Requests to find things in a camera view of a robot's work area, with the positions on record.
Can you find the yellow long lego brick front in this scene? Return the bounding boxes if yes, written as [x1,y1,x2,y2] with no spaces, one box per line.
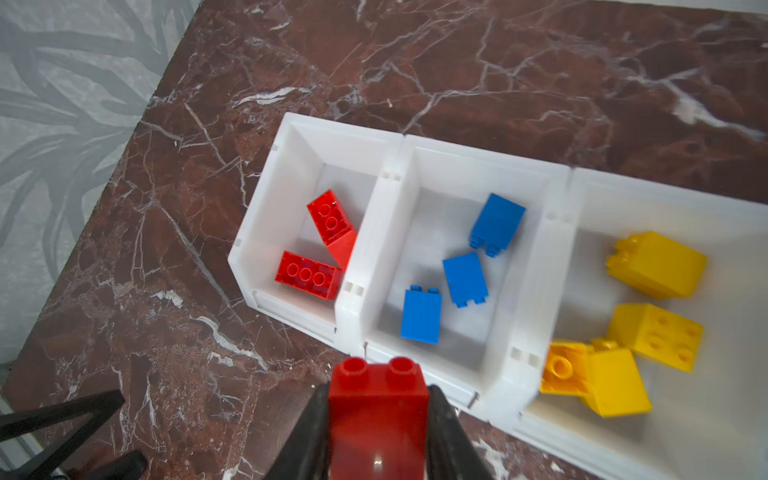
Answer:
[605,231,708,299]

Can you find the white left bin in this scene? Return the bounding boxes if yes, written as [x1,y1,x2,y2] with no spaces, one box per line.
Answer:
[228,113,403,347]

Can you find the blue lego brick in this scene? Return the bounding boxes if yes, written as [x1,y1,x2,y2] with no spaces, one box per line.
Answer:
[400,285,442,344]
[469,193,526,257]
[443,252,489,308]

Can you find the white bin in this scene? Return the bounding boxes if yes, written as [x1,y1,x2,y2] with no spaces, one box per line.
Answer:
[479,167,768,480]
[228,113,403,347]
[334,136,571,426]

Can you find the yellow tall lego brick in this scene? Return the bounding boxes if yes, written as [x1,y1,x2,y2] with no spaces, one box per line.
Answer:
[605,304,704,373]

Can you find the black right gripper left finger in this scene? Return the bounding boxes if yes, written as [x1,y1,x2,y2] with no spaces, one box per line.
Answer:
[264,383,330,480]

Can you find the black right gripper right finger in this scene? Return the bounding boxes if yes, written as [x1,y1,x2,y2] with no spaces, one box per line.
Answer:
[426,385,492,480]

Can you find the yellow square lego brick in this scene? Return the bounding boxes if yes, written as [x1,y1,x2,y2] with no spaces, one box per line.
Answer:
[539,341,590,397]

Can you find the white right bin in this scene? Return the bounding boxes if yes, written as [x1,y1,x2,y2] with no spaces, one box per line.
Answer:
[479,167,768,480]

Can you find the white middle bin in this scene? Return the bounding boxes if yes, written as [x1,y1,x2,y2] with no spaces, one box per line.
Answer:
[334,136,571,426]

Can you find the red lego brick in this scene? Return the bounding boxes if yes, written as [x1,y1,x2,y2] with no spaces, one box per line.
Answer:
[275,251,343,300]
[328,357,429,479]
[307,189,357,270]

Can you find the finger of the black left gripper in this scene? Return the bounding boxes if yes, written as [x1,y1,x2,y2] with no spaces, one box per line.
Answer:
[0,389,148,480]

